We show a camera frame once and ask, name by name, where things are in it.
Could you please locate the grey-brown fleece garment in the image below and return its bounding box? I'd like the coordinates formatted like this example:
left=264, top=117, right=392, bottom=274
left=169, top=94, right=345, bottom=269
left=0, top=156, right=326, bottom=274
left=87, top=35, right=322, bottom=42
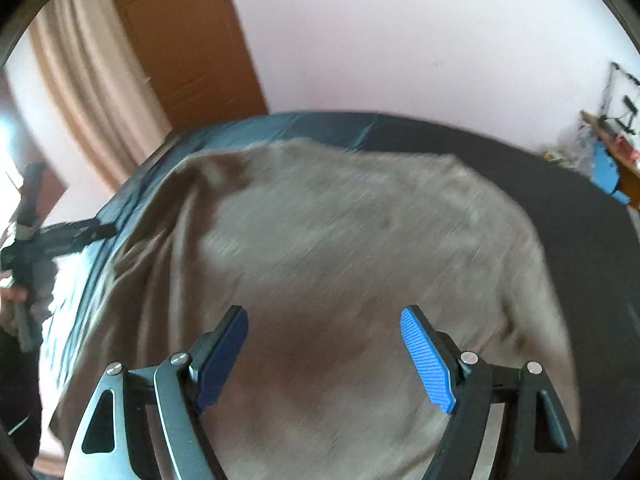
left=51, top=140, right=580, bottom=479

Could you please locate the person's left hand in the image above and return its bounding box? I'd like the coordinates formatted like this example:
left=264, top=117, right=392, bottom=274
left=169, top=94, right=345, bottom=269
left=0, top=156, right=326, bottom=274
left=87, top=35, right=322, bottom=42
left=0, top=271, right=28, bottom=337

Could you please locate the beige curtain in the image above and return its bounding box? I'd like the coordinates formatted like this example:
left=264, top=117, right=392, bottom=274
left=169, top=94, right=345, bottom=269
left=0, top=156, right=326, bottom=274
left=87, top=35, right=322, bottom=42
left=29, top=0, right=171, bottom=191

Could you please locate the dark blue bed cover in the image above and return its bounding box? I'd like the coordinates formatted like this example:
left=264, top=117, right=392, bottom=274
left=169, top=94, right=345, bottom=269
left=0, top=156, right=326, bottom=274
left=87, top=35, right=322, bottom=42
left=52, top=113, right=639, bottom=479

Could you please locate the brown wooden door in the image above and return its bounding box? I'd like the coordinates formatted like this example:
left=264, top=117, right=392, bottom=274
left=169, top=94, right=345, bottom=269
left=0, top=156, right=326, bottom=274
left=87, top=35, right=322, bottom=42
left=113, top=0, right=268, bottom=128

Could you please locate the wooden desk with clutter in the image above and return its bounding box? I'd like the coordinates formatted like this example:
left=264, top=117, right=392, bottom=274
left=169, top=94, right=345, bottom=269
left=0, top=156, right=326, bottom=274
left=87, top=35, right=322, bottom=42
left=541, top=62, right=639, bottom=210

